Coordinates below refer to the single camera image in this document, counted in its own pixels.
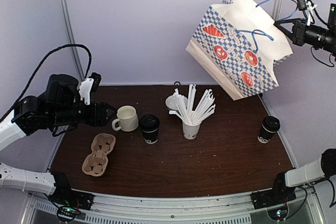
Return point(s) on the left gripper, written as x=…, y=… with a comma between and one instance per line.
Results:
x=97, y=117

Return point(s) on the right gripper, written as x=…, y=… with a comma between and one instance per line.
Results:
x=297, y=34

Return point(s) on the black plastic cup lid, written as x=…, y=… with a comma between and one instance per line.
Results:
x=271, y=124
x=149, y=122

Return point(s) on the black paper coffee cup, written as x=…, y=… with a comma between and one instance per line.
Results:
x=264, y=136
x=150, y=137

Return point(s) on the brown pulp cup carrier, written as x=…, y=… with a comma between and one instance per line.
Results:
x=95, y=163

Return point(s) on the checkered paper takeout bag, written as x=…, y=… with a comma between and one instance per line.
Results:
x=237, y=43

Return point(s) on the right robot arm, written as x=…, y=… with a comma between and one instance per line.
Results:
x=323, y=168

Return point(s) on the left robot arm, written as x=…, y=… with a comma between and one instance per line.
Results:
x=26, y=116

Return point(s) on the cream ribbed ceramic mug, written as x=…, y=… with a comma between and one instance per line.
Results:
x=127, y=119

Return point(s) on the white ceramic bowl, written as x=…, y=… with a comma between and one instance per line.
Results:
x=170, y=103

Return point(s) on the white cup of straws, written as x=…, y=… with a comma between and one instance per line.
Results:
x=192, y=116

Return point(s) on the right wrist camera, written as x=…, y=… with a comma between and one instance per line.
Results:
x=331, y=24

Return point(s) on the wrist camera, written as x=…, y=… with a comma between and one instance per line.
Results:
x=61, y=90
x=331, y=24

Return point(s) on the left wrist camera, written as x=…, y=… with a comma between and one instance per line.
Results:
x=61, y=90

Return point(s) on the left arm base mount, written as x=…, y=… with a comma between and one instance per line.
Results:
x=70, y=205

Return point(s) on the aluminium front rail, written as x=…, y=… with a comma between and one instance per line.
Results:
x=234, y=208

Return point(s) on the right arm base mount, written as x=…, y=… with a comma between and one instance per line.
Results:
x=276, y=204

